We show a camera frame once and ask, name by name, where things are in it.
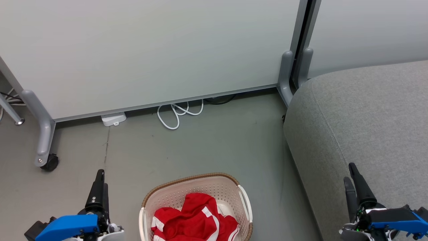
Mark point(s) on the silver metal furniture leg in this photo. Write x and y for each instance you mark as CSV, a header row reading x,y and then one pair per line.
x,y
9,112

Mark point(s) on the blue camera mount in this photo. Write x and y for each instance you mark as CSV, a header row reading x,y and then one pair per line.
x,y
394,217
67,226

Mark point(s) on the short grey partition leg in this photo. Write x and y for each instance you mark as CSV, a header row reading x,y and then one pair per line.
x,y
305,65
285,77

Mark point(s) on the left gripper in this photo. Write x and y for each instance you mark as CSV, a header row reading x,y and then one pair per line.
x,y
103,222

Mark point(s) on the white perforated laundry basket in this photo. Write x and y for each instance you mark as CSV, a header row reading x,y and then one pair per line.
x,y
174,197

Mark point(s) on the white power adapter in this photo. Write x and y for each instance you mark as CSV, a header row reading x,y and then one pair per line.
x,y
113,118

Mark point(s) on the narrow white partition panel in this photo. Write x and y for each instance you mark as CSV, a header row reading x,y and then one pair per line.
x,y
367,30

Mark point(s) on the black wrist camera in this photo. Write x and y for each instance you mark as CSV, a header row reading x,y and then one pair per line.
x,y
36,229
422,212

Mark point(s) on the long grey partition leg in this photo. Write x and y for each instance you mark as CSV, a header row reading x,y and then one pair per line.
x,y
43,127

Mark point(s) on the black caster wheel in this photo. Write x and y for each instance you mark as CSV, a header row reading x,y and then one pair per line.
x,y
50,163

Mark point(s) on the left blue camera mount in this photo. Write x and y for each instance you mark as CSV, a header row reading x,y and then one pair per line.
x,y
67,226

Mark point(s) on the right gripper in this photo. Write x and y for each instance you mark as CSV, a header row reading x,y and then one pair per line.
x,y
359,231

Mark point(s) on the right blue camera mount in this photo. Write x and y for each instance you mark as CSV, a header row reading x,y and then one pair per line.
x,y
394,217

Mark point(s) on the grey fabric sofa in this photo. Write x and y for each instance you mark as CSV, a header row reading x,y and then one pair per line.
x,y
367,117

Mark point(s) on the red white-striped garment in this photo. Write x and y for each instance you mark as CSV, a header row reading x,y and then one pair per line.
x,y
194,221

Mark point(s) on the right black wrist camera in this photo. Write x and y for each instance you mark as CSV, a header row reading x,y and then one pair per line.
x,y
422,212

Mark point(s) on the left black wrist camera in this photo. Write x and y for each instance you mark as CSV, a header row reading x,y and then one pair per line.
x,y
36,229

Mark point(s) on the large white partition panel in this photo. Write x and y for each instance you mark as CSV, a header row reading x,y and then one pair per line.
x,y
133,50

